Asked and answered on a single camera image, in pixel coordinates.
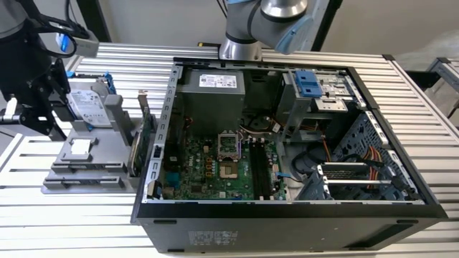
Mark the green motherboard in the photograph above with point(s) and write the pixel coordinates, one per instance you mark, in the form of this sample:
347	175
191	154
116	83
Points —
221	188

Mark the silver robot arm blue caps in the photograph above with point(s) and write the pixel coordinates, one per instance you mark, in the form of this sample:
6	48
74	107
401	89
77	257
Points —
247	21

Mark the grey plastic parts rack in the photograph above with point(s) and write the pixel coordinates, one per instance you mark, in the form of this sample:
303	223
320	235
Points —
106	153

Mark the silver metal drive cage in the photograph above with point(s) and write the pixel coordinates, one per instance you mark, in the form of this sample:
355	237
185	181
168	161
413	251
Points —
329	103

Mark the hard disk in blue carrier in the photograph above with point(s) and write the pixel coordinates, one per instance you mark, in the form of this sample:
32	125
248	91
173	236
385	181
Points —
89	104

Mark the grey metal side table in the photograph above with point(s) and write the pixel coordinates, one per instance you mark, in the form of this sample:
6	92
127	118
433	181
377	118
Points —
444	88

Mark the metal disk bay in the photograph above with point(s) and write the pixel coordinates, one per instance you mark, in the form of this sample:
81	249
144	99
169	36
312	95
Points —
344	170

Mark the black table corner cap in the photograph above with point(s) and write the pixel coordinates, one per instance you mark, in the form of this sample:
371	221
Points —
388	57

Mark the CPU socket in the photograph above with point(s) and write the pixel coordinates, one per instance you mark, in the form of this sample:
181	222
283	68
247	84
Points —
229	170

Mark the grey power supply unit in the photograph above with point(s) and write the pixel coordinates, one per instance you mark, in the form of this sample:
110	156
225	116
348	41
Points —
211	113

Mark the black round fan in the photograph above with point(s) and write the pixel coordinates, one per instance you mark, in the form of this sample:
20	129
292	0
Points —
256	122

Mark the silver CPU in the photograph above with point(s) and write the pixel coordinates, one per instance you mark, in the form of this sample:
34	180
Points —
80	147

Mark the black open PC case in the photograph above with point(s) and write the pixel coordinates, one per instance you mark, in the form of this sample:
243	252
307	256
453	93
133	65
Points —
287	231

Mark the blue expansion slot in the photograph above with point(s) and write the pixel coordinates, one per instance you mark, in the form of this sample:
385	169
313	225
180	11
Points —
172	180

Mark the green graphics card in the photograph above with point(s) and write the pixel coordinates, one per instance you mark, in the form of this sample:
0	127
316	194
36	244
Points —
143	142

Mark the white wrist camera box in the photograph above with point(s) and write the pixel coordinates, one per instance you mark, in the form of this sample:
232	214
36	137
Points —
85	45

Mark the black vertical post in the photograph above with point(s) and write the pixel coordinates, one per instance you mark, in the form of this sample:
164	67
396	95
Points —
331	27
98	18

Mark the blue plastic drive latch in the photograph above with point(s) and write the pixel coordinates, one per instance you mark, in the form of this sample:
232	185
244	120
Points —
307	87

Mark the black RAM slot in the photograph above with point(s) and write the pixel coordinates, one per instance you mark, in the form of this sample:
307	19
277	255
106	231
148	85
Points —
263	169
257	169
253	169

